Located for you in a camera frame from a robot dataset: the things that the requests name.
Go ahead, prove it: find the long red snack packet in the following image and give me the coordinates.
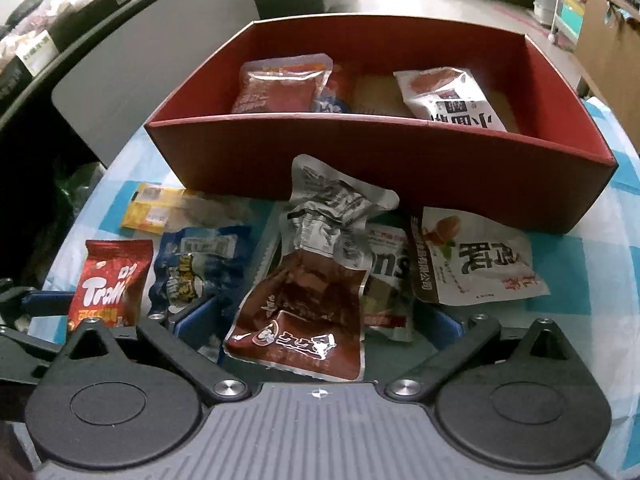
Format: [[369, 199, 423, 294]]
[[231, 54, 333, 114]]

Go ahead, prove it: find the red gummy snack packet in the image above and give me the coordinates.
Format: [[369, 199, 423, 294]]
[[67, 239, 154, 333]]

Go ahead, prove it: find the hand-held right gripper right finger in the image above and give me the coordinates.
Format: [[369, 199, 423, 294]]
[[382, 310, 571, 401]]

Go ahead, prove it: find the grey white panel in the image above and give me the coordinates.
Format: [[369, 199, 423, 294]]
[[52, 0, 261, 168]]

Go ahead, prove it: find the white storage rack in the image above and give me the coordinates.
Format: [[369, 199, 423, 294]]
[[532, 0, 588, 51]]

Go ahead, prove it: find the blue snack packet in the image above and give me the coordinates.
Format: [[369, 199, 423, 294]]
[[147, 225, 253, 318]]

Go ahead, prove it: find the white snack packet red picture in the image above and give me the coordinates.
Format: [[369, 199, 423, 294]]
[[393, 67, 508, 132]]

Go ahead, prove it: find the blue white checkered tablecloth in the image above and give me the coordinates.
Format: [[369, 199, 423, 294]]
[[42, 97, 640, 466]]

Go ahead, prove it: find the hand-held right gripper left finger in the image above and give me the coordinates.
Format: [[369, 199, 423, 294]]
[[65, 295, 251, 403]]

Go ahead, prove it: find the green white snack packet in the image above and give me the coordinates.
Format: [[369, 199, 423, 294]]
[[362, 217, 416, 343]]

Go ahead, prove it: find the clear bread packet blue label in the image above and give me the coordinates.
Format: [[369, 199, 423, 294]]
[[312, 62, 416, 118]]

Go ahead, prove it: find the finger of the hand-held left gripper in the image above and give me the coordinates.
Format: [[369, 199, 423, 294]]
[[0, 279, 76, 333], [0, 327, 68, 387]]

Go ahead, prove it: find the brown cardboard box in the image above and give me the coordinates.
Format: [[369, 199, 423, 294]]
[[575, 0, 640, 106]]

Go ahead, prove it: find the white nut snack packet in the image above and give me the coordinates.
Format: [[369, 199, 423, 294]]
[[410, 206, 551, 307]]

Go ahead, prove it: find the silver brown snack packet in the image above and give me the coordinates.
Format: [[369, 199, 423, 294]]
[[223, 154, 400, 383]]

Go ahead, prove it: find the red cardboard box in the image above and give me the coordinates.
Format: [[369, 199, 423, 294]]
[[144, 15, 618, 235]]

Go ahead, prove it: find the yellow biscuit packet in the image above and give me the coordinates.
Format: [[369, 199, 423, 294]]
[[120, 182, 241, 235]]

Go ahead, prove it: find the black display tray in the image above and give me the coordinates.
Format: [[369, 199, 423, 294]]
[[50, 0, 133, 51], [0, 30, 58, 106]]

